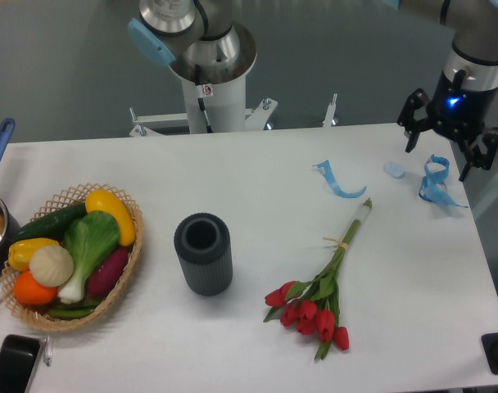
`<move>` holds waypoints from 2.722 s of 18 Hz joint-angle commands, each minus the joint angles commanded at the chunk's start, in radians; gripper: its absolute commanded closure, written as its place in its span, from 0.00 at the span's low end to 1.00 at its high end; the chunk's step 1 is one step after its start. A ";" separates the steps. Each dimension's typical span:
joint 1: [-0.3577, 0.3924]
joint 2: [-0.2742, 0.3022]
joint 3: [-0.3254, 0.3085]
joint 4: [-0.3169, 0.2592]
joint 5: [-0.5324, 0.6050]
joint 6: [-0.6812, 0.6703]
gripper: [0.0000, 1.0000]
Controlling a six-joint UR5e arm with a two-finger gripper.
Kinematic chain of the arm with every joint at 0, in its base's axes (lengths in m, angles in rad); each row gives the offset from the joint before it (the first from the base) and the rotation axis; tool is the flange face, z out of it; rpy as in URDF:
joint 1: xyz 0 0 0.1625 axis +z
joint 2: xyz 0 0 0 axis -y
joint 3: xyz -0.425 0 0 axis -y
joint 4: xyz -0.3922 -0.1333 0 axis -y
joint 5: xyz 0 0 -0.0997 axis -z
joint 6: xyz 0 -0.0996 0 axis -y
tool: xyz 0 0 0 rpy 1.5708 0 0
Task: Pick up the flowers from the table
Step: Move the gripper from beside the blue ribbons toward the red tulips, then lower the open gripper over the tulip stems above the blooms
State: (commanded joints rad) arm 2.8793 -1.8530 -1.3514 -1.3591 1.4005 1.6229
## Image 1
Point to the green cucumber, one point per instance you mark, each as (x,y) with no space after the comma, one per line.
(52,225)

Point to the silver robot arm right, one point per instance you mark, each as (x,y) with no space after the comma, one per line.
(468,83)

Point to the yellow squash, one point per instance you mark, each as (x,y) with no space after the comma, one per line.
(106,201)

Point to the white metal robot mount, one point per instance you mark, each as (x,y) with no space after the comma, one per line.
(209,108)

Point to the tangled blue tape strip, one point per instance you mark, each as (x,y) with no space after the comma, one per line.
(433,187)

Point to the small light blue cap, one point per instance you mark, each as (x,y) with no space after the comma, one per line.
(394,170)

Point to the green pea pods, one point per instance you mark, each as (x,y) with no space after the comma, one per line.
(71,312)

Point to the yellow bell pepper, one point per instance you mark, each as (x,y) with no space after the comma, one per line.
(21,252)

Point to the red tulip bouquet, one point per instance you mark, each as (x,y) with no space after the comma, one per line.
(313,307)

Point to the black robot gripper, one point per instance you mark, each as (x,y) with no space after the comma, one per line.
(456,107)

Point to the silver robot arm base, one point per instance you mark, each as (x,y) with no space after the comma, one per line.
(199,40)

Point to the small clear pen cap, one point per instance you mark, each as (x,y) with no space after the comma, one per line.
(47,350)

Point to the cream steamed bun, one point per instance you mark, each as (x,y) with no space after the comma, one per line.
(51,266)

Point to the green bok choy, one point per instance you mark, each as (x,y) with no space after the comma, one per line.
(89,240)

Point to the dark grey ribbed vase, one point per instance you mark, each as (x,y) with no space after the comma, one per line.
(203,245)

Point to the purple sweet potato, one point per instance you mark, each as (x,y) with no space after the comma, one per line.
(103,280)

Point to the curved blue tape strip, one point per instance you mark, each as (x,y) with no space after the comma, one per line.
(325,169)

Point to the black smartphone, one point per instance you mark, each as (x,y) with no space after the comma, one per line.
(18,358)

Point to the orange fruit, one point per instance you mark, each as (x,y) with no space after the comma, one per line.
(30,292)

